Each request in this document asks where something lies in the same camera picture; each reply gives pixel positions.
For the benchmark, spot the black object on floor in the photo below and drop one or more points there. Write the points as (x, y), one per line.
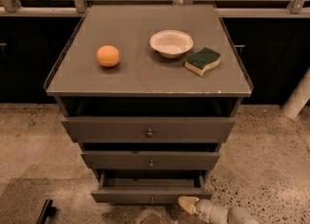
(48, 210)

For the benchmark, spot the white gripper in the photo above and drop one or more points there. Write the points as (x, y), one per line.
(203, 208)

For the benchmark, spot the green yellow sponge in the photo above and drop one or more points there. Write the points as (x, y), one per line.
(202, 61)

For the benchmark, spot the grey top drawer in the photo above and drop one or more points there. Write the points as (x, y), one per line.
(148, 130)

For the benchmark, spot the white paper bowl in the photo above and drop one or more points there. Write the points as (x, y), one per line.
(171, 43)

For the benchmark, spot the grey drawer cabinet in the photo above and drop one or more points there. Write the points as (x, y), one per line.
(144, 83)

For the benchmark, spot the grey bottom drawer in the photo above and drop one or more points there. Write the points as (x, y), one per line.
(149, 187)

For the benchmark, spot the orange fruit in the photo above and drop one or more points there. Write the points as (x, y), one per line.
(108, 56)

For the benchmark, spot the grey drawer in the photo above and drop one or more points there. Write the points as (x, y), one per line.
(149, 187)
(148, 130)
(150, 160)

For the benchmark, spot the grey middle drawer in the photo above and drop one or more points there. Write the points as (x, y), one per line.
(150, 160)

